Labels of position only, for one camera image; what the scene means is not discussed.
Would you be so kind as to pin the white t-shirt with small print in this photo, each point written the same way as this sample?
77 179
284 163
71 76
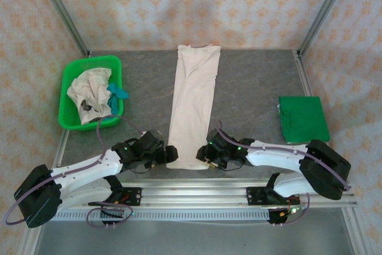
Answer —
194 102

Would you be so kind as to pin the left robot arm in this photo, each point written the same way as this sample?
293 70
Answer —
83 168

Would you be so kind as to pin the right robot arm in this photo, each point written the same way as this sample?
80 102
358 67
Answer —
277 153

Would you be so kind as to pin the teal t-shirt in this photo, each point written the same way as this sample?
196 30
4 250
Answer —
115 90

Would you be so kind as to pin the folded green t-shirt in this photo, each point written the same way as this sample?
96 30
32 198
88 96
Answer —
304 117

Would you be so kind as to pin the crumpled white t-shirt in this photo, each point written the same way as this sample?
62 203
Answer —
89 87

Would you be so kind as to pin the green plastic basket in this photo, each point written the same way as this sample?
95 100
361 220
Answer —
89 61

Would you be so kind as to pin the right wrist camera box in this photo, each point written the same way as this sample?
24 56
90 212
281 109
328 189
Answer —
218 138

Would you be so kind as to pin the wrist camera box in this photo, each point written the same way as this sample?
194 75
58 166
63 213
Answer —
218 138
152 138

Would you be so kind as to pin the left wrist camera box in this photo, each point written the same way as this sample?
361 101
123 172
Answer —
152 138

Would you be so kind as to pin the aluminium rail beam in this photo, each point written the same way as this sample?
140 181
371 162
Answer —
194 192

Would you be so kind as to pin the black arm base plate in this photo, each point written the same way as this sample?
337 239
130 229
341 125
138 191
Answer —
256 196
132 196

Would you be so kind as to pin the aluminium frame leg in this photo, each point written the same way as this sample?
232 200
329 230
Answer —
30 240
356 231

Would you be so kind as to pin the aluminium frame post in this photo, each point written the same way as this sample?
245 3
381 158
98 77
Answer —
64 13
325 7

